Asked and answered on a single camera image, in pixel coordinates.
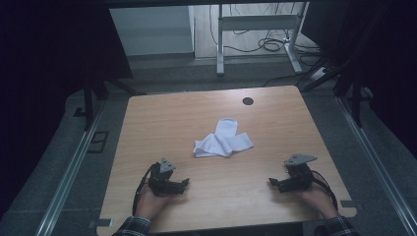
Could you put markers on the white power strip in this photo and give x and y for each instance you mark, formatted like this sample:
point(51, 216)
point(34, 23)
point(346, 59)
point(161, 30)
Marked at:
point(318, 73)

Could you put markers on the light grey panel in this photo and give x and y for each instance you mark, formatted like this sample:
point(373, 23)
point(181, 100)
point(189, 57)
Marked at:
point(150, 31)

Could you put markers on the black tripod stand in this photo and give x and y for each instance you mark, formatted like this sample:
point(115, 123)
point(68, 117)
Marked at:
point(88, 101)

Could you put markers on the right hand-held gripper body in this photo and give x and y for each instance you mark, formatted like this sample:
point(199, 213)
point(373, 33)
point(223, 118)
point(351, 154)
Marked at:
point(300, 178)

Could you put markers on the person's right hand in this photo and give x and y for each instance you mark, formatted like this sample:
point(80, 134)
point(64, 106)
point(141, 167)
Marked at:
point(319, 200)

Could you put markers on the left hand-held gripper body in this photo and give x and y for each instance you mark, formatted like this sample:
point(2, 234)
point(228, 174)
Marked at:
point(160, 183)

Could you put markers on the aluminium floor rail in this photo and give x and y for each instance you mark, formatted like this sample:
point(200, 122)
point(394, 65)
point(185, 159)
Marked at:
point(377, 164)
point(65, 183)

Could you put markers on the white sock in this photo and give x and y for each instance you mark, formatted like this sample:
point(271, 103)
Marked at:
point(209, 146)
point(229, 131)

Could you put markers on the person's left hand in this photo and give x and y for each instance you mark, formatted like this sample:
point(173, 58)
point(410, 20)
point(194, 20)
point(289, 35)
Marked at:
point(149, 203)

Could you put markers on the plaid right sleeve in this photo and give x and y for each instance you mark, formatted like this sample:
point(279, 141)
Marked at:
point(341, 226)

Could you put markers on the black round table grommet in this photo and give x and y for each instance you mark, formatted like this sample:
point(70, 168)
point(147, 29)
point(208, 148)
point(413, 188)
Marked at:
point(248, 101)

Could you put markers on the plaid left sleeve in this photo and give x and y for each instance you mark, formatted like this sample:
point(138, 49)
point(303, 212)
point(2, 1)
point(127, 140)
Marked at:
point(132, 226)

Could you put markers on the black floor frame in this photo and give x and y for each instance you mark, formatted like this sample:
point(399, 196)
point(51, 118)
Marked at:
point(98, 141)

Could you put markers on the black metal stand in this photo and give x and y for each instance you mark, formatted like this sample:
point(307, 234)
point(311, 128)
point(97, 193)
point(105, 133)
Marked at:
point(355, 98)

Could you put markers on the grey table bracket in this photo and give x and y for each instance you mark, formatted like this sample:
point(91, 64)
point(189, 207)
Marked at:
point(100, 223)
point(350, 204)

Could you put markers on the plaid sleeve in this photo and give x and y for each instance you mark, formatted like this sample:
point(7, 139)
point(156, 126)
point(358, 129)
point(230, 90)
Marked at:
point(341, 226)
point(132, 226)

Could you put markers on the dark curtain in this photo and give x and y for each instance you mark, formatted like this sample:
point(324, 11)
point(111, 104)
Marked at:
point(387, 59)
point(49, 65)

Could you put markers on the white metal desk frame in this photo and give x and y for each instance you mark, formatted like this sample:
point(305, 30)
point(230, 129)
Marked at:
point(255, 23)

